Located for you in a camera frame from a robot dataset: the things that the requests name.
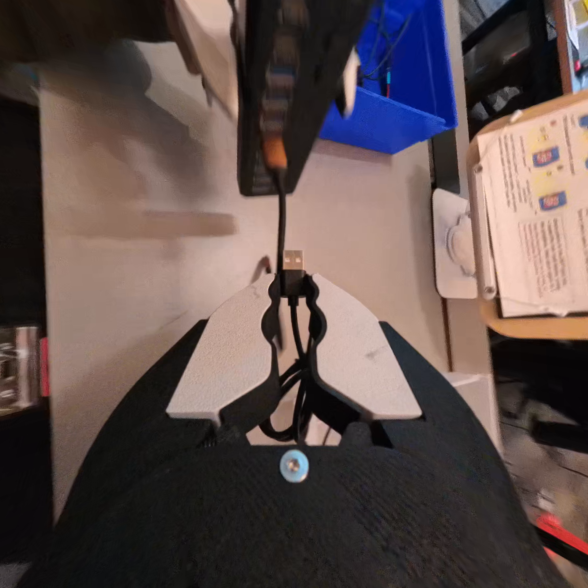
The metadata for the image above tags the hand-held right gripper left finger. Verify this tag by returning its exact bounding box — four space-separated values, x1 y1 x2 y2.
165 273 283 425

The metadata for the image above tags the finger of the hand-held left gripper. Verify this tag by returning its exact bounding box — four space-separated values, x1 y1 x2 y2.
337 47 361 116
174 0 240 118

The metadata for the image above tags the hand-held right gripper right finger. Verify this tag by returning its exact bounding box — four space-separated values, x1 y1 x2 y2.
304 272 424 422

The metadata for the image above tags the black usb hub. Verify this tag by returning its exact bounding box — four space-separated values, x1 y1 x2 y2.
236 0 370 197

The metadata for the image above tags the white desk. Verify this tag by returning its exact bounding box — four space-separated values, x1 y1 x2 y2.
39 39 502 524

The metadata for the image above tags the blue plastic bin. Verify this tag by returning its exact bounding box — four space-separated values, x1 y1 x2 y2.
318 0 458 155

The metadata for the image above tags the white stand base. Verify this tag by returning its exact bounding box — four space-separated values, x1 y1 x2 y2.
431 187 479 300

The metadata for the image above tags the wooden clipboard stand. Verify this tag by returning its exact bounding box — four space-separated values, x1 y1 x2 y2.
465 91 588 341

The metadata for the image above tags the printed instruction sheet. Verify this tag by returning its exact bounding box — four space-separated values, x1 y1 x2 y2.
477 98 588 319

